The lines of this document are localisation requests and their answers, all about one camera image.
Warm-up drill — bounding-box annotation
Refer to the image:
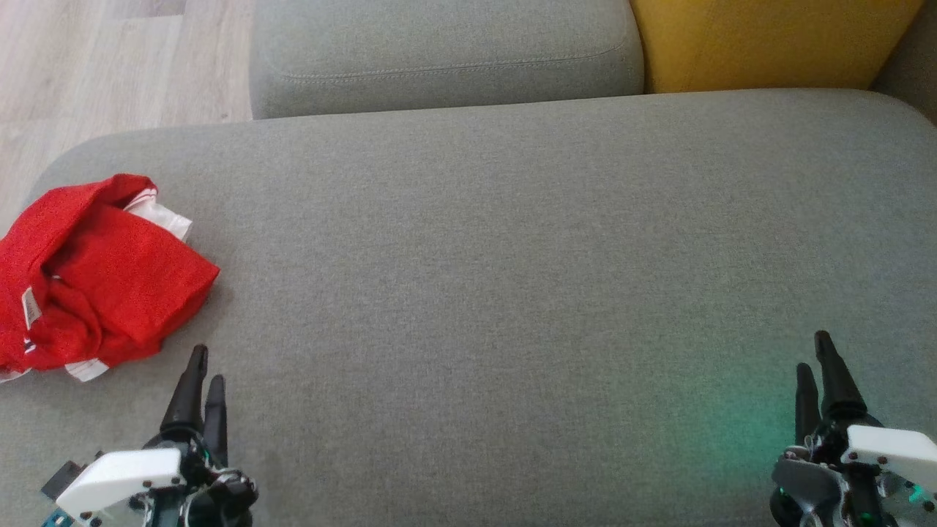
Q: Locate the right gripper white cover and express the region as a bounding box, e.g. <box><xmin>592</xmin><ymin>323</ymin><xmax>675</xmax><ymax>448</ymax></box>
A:
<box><xmin>769</xmin><ymin>331</ymin><xmax>937</xmax><ymax>527</ymax></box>

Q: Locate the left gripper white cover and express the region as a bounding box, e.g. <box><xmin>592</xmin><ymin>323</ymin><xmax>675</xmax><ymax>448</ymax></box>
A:
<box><xmin>57</xmin><ymin>345</ymin><xmax>258</xmax><ymax>527</ymax></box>

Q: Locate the red jersey with striped trim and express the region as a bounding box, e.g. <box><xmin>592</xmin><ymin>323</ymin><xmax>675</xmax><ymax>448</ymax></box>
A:
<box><xmin>0</xmin><ymin>173</ymin><xmax>195</xmax><ymax>383</ymax></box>

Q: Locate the grey sofa seat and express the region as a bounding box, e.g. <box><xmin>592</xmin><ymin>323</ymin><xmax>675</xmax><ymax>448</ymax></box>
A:
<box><xmin>0</xmin><ymin>88</ymin><xmax>937</xmax><ymax>527</ymax></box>

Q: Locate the yellow cushion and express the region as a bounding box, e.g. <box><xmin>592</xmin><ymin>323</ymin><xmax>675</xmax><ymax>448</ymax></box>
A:
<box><xmin>630</xmin><ymin>0</ymin><xmax>927</xmax><ymax>94</ymax></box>

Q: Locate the grey sofa back cushion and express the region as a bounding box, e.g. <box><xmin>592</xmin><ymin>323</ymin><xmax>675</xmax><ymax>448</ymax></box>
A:
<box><xmin>249</xmin><ymin>0</ymin><xmax>645</xmax><ymax>120</ymax></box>

